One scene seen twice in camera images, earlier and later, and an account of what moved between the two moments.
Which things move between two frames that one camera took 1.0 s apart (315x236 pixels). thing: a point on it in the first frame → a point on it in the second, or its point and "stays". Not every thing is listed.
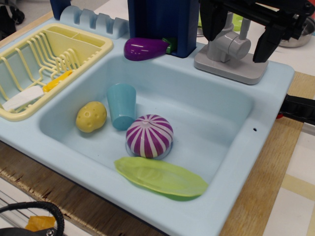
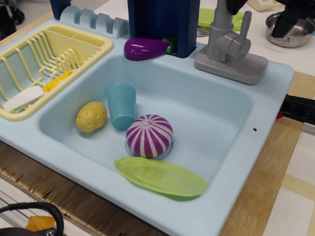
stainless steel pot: [305, 38] stays
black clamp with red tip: [299, 108] stays
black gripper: [281, 16] → [294, 9]
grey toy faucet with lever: [225, 55] stays
